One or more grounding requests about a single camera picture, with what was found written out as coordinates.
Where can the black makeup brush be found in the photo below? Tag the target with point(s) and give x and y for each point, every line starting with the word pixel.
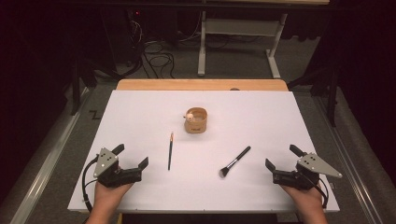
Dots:
pixel 236 160

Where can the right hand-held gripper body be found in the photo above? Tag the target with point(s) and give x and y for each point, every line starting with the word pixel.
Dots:
pixel 299 179

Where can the wooden table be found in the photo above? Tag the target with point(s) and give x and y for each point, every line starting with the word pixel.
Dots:
pixel 174 84

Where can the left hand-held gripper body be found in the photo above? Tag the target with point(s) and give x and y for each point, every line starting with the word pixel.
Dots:
pixel 107 174

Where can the person's left hand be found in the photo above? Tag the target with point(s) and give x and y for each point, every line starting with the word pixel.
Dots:
pixel 109 197

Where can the white board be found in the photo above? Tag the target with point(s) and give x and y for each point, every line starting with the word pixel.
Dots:
pixel 218 193

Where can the metal floor rail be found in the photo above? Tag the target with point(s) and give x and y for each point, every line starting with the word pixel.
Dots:
pixel 351 161
pixel 46 168

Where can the wooden pen holder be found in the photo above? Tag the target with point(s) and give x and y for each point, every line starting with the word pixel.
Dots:
pixel 196 127

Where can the black stand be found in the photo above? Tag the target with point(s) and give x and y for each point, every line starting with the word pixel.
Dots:
pixel 75 87
pixel 332 93

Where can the white desk frame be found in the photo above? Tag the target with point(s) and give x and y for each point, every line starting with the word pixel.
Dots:
pixel 239 26

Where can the person's right hand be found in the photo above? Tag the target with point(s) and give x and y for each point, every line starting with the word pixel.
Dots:
pixel 303 197

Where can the black equipment with red light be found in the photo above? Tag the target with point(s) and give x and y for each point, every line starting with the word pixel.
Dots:
pixel 135 31

